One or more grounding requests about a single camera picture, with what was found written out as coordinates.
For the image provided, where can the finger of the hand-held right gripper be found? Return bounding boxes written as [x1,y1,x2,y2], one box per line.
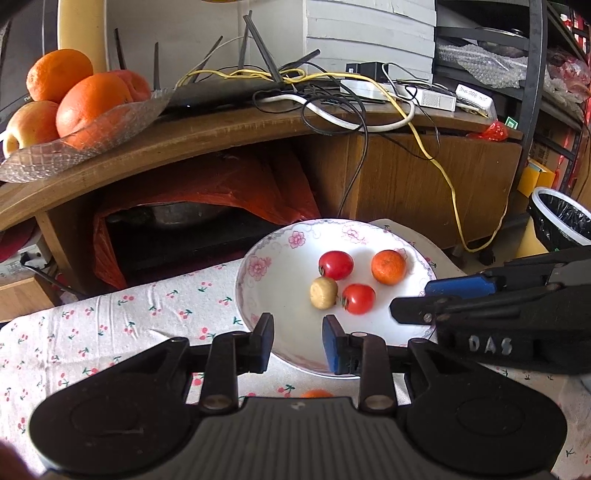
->
[390,285,561,326]
[424,263,561,299]

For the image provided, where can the dark metal shelf rack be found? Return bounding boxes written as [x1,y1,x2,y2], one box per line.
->
[434,0,591,265]

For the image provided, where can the wooden desk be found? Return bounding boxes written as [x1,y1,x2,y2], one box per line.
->
[0,99,525,310]

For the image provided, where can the yellow cylinder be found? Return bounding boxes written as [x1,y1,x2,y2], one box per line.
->
[58,0,109,75]

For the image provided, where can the white power strip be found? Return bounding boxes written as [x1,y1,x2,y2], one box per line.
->
[341,80,458,112]

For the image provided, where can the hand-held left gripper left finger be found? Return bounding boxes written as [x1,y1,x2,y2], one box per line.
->
[152,313,275,412]

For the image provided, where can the clear glass plate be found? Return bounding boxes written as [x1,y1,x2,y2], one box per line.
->
[0,88,176,184]

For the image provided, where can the cherry print tablecloth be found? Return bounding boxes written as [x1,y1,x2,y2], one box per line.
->
[0,219,591,480]

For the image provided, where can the white slatted board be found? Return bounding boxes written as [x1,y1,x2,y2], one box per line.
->
[304,0,437,86]

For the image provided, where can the small tan potato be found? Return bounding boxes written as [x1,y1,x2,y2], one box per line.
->
[310,276,339,310]

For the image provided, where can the large orange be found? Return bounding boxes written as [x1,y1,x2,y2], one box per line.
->
[26,48,94,104]
[56,73,134,138]

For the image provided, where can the red apple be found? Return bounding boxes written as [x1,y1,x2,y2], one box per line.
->
[108,69,152,102]

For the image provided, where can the bubble wrap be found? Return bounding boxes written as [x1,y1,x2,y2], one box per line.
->
[438,44,550,89]

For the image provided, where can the trash bin with black bag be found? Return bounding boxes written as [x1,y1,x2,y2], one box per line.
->
[527,187,591,253]

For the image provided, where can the white network box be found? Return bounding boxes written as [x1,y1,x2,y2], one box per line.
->
[455,84,498,119]

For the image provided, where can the dark screen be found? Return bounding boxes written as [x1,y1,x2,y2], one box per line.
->
[0,0,60,123]

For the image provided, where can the black router with antennas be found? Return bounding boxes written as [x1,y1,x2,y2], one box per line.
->
[113,11,345,121]

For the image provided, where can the thick white cable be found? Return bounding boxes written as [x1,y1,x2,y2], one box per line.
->
[253,90,416,133]

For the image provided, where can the wooden box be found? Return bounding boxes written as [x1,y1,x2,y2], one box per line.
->
[0,276,62,324]

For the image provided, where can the red tomato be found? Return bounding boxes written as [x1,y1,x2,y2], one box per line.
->
[318,250,355,281]
[341,283,376,315]

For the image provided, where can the yellow box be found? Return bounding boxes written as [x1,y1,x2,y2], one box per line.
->
[517,161,560,197]

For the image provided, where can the black cable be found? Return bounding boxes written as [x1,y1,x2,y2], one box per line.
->
[252,62,444,217]

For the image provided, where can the white floral bowl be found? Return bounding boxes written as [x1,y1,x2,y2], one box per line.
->
[235,218,437,377]

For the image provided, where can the small red bag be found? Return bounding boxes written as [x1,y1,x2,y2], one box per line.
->
[466,121,509,141]

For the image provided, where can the yellow cable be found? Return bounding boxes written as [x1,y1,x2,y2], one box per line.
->
[175,69,504,253]

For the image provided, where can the red plastic bag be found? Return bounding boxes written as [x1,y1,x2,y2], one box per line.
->
[92,148,321,291]

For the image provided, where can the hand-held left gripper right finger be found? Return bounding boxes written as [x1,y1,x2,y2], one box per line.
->
[322,315,452,412]

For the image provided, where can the yellow-red apple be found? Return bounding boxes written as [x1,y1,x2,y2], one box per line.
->
[2,100,61,158]

